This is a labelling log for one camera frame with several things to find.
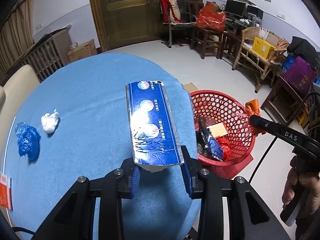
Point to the blue tablecloth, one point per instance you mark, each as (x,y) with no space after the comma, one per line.
(92,137)

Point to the wicker armchair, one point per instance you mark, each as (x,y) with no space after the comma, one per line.
(247,58)

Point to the orange and white medicine box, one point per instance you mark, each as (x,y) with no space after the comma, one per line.
(5,191)

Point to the metal frame chair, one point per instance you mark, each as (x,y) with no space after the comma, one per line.
(179,31)

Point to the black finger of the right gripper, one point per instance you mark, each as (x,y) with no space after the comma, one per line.
(299,141)

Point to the crushed blue toothpaste box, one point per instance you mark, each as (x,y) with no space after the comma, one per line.
(208,146)

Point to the white thin tube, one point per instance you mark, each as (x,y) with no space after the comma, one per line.
(7,143)

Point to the yellow cardboard box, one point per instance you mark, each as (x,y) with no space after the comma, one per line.
(262,48)

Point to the purple shopping bag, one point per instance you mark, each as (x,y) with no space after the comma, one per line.
(300,76)

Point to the red and beige hanging clothes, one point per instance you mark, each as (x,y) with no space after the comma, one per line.
(171,11)

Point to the red bag on chair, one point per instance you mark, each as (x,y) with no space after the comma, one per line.
(209,17)

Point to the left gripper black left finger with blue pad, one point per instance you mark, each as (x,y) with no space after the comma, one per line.
(73,216)

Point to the crumpled blue plastic bag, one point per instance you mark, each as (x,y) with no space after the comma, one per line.
(28,141)

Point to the red plastic waste basket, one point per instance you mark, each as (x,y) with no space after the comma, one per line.
(224,117)

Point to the crumpled white paper ball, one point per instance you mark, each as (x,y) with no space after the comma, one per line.
(49,122)

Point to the red plastic bag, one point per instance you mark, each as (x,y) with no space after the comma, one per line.
(224,144)

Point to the brown cardboard box on floor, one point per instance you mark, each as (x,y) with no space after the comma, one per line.
(82,51)

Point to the black computer monitor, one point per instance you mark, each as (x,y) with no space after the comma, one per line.
(235,8)

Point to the beige curtain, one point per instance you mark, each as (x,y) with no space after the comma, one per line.
(16,33)

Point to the brown wooden double door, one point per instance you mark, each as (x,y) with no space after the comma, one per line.
(121,23)

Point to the orange-red wrapper with fringe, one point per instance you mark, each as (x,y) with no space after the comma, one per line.
(253,108)

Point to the wooden slatted crib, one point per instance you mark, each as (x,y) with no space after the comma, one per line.
(45,57)

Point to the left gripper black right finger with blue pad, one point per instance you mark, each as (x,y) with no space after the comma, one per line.
(249,217)

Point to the dark wooden chair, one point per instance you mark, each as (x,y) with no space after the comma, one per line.
(208,39)

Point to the long blue toothpaste box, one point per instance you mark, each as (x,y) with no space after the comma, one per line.
(155,143)

